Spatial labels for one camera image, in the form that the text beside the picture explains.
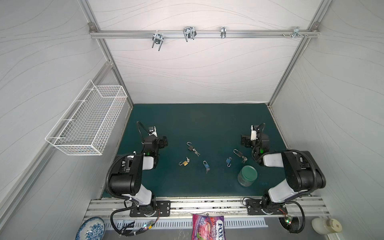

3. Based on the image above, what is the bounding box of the silver padlock with keys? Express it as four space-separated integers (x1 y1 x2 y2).
186 142 201 157
233 149 248 164

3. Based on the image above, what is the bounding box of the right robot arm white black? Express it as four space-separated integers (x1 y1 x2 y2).
241 123 326 215

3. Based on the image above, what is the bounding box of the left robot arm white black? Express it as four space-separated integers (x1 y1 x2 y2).
105 136 168 215

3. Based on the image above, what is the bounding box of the brass padlock with key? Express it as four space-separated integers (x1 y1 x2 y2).
179 157 190 166

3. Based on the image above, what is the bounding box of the small blue padlock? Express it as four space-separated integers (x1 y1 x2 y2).
226 157 232 168

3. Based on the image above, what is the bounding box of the blue padlock with keys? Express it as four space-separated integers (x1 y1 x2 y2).
203 161 210 173

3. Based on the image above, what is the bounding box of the purple candy bag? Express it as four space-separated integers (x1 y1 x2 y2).
192 214 226 240

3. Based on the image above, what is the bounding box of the metal u-bolt clamp left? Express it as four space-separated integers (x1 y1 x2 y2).
152 33 164 51

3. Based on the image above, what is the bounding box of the metal u-bolt clamp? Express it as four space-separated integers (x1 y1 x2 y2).
152 33 164 51
183 27 197 42

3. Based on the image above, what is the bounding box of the blue white ceramic plate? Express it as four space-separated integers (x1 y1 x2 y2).
75 217 106 240

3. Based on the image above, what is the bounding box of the metal u-bolt clamp middle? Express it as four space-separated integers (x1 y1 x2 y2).
183 27 197 42

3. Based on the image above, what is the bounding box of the white plastic bottle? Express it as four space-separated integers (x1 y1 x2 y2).
311 218 343 235

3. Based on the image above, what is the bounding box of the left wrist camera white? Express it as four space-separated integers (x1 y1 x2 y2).
148 126 158 138

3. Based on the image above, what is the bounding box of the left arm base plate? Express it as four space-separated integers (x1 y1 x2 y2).
130 201 171 218

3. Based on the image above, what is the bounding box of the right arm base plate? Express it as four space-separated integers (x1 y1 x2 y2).
242 198 288 216

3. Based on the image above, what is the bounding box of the white wire basket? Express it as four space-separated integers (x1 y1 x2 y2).
45 80 128 156

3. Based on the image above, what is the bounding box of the white slotted cable duct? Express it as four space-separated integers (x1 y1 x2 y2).
104 217 268 231

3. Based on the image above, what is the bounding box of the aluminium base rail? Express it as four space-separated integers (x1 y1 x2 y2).
84 196 331 219

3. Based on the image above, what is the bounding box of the small metal bracket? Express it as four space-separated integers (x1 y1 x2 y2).
221 27 227 39

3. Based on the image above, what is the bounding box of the metal hook bracket right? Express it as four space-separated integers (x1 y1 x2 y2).
282 28 309 39

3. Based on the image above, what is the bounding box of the aluminium cross rail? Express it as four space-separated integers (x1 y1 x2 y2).
90 29 321 39

